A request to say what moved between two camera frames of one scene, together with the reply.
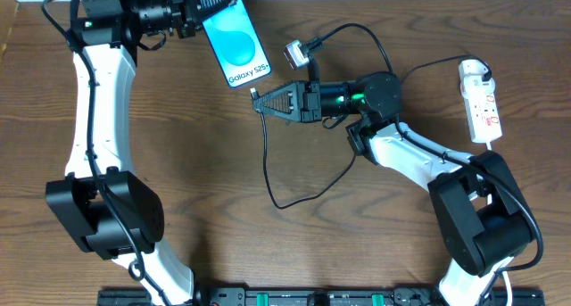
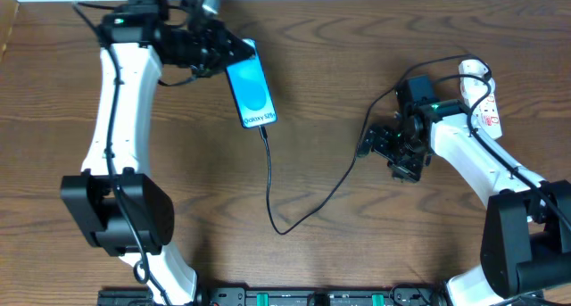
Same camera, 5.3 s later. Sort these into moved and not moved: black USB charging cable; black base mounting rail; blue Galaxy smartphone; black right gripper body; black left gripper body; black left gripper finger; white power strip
Moved: black left gripper finger; black right gripper body; blue Galaxy smartphone; black USB charging cable; black left gripper body
Not moved: black base mounting rail; white power strip
